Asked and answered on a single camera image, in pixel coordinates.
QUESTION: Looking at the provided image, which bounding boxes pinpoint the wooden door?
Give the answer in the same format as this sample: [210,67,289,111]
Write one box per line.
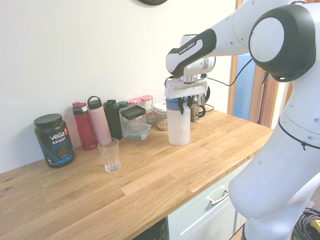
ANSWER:
[248,63,281,130]

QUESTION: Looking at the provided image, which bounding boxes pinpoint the black shaker bottle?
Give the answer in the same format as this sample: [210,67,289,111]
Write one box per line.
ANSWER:
[102,99,124,141]

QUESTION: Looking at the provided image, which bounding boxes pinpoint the red water bottle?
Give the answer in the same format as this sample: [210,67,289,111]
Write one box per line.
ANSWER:
[71,100,97,152]

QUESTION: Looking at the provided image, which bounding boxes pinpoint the tall jar red checkered lid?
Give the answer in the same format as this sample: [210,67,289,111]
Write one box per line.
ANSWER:
[139,94,154,114]

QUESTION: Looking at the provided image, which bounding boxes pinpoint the glass container with black lid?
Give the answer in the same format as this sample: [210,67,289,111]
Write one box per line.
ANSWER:
[120,105,147,133]

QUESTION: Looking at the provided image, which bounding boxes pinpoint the white pitcher with blue lid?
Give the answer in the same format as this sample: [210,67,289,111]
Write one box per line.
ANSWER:
[165,97,192,147]

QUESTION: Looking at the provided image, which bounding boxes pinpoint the pink water bottle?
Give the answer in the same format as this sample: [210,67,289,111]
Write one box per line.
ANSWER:
[86,95,113,146]

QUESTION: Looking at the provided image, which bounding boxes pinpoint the glass French press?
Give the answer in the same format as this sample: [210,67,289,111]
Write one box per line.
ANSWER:
[190,87,211,124]

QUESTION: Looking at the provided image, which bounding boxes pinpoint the yellow box on floor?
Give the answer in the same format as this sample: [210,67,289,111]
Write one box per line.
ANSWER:
[309,219,320,237]

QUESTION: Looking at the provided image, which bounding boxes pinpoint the pale green drawer front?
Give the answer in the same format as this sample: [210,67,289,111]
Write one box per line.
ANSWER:
[166,154,258,240]

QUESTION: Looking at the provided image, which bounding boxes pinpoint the black round wall object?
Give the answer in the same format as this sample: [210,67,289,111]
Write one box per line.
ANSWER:
[136,0,169,6]

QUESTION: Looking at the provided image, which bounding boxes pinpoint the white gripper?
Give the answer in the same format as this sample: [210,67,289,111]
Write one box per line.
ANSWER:
[163,76,210,117]

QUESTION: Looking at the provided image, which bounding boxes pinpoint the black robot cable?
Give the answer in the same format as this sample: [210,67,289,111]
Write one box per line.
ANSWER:
[206,57,253,87]

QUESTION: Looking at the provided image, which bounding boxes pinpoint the white lid container with nuts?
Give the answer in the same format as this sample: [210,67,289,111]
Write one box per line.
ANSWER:
[152,101,170,132]

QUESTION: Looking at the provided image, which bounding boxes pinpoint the metal drawer handle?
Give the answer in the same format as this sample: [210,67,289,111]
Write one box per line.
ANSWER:
[206,188,231,207]

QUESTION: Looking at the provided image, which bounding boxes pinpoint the black Vega protein tub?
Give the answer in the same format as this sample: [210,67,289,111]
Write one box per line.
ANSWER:
[33,113,77,169]

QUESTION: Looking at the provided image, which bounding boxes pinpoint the clear drinking glass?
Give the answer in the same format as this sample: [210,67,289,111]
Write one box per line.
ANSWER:
[97,137,122,174]

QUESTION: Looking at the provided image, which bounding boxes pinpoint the glass jar with green lid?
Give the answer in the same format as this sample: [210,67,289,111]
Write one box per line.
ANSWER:
[117,100,129,118]

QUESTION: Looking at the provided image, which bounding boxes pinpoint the coiled black floor cables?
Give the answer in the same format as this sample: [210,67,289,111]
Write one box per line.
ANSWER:
[291,206,320,240]

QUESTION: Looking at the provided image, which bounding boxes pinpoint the glass container with teal clips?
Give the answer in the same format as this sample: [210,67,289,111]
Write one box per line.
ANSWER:
[121,123,153,144]

